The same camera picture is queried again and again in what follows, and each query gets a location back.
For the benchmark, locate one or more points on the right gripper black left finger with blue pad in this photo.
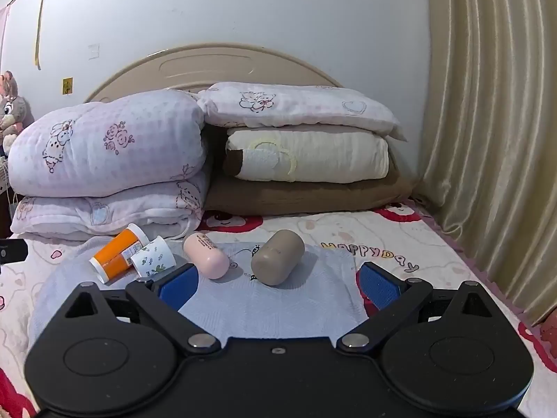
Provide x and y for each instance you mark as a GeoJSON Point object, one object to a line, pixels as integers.
{"type": "Point", "coordinates": [160, 299]}

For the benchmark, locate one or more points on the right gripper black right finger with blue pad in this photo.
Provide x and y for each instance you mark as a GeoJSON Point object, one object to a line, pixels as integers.
{"type": "Point", "coordinates": [395, 304]}

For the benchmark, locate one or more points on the grey-brown metal cup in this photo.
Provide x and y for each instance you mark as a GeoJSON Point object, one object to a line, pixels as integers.
{"type": "Point", "coordinates": [275, 260]}

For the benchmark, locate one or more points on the white floral paper cup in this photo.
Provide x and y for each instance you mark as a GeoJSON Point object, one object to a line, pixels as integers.
{"type": "Point", "coordinates": [154, 258]}

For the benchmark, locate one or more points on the orange bottle white cap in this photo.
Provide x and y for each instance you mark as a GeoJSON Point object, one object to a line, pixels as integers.
{"type": "Point", "coordinates": [115, 258]}

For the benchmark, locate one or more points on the cartoon print bed sheet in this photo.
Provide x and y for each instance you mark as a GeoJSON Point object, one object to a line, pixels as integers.
{"type": "Point", "coordinates": [400, 238]}

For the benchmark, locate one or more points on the pink capsule-shaped bottle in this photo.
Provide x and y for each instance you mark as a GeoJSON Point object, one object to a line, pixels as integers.
{"type": "Point", "coordinates": [210, 260]}

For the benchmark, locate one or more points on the light blue-grey cloth mat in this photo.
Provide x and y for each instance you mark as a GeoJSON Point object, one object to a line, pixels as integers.
{"type": "Point", "coordinates": [320, 298]}

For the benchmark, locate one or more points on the brown pillow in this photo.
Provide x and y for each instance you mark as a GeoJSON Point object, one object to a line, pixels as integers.
{"type": "Point", "coordinates": [228, 193]}

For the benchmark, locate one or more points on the folded pink white quilt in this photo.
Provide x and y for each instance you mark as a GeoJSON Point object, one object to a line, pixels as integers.
{"type": "Point", "coordinates": [95, 168]}

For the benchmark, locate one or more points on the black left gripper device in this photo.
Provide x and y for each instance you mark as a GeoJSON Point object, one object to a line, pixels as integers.
{"type": "Point", "coordinates": [13, 250]}

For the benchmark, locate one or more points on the beige pleated curtain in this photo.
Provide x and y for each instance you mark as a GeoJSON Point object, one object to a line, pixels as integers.
{"type": "Point", "coordinates": [488, 157]}

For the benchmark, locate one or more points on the cream embroidered pillow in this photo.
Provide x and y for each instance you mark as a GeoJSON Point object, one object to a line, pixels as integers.
{"type": "Point", "coordinates": [307, 153]}

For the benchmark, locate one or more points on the pink cartoon pillow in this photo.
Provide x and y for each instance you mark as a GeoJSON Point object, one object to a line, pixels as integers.
{"type": "Point", "coordinates": [236, 104]}

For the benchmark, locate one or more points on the beige wooden headboard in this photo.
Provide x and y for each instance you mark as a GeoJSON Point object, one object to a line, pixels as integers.
{"type": "Point", "coordinates": [194, 67]}

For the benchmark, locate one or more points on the plush bunny toy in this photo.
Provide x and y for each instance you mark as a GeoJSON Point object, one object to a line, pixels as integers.
{"type": "Point", "coordinates": [15, 111]}

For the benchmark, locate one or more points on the yellow hanging ribbon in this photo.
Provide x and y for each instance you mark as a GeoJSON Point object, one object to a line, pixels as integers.
{"type": "Point", "coordinates": [42, 13]}

